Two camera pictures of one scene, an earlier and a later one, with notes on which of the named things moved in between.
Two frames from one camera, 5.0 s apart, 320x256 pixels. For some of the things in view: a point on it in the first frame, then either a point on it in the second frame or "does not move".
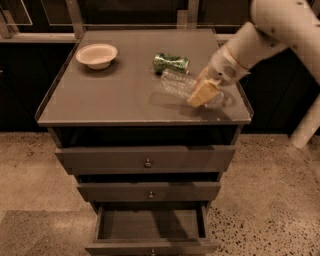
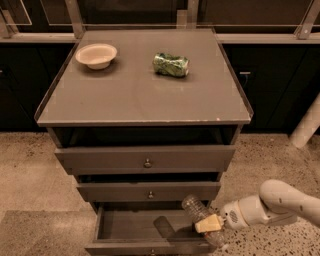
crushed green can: x=163 y=62 does not move
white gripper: x=224 y=67 -> x=231 y=214
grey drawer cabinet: x=118 y=112 does not move
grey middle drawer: x=148 y=191 does not move
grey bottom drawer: x=152 y=228 does not move
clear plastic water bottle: x=182 y=87 -> x=197 y=210
